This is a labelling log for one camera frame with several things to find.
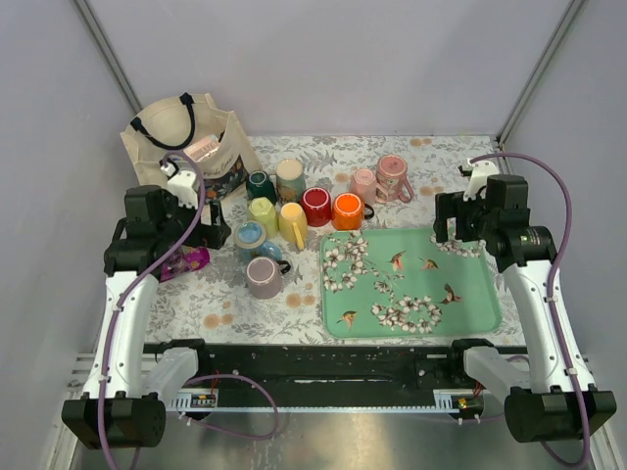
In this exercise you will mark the orange mug black handle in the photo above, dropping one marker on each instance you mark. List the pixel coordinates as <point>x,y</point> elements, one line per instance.
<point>349,211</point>

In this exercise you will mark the cream floral mug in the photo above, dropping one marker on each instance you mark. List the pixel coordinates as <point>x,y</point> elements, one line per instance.
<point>290,181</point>

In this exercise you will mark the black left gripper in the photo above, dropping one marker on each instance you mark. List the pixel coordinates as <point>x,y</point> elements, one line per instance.
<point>210,235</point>

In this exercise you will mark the lilac mug black handle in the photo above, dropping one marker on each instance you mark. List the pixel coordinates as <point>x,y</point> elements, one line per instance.
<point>264,277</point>

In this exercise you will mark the green hummingbird tray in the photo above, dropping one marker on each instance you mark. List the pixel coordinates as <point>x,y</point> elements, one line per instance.
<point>395,283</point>

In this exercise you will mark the lime green mug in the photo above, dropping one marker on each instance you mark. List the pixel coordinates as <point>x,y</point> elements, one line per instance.
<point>262,210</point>

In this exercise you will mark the small pale pink mug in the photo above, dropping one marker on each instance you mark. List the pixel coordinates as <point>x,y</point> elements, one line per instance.
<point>363,184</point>

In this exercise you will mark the dark green mug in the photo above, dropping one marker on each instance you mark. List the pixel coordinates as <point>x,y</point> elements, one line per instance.
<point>259,185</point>

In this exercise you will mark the floral table mat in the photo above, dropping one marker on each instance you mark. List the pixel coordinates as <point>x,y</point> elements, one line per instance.
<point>215,304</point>

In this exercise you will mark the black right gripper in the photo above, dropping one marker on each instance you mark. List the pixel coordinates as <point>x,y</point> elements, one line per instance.
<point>452,205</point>

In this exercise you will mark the beige canvas tote bag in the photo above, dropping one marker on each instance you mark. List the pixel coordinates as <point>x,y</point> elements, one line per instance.
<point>174,123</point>

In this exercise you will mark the pink box in bag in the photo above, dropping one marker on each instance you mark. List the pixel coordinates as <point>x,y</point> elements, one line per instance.
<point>203,149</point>

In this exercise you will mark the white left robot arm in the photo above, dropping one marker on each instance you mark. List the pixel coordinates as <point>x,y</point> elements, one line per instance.
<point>121,406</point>

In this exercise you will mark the tall pink floral mug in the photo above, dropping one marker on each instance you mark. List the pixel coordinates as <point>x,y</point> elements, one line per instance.
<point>392,180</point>

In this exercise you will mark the red mug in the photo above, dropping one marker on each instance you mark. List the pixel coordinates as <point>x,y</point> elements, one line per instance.
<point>316,203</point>

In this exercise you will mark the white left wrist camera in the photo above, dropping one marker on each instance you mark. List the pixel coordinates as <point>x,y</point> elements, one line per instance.
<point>183,183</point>

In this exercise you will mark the blue glazed mug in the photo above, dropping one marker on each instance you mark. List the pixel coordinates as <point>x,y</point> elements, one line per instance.
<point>251,240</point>

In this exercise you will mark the purple snack packet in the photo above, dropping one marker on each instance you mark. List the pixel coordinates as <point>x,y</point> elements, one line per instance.
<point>184,260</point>

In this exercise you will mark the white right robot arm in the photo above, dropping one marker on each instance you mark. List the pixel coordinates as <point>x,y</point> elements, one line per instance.
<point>556,398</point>

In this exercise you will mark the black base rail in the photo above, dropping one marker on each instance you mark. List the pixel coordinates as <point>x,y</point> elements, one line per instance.
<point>247,378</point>

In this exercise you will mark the yellow mug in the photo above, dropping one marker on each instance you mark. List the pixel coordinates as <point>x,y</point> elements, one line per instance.
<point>293,225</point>

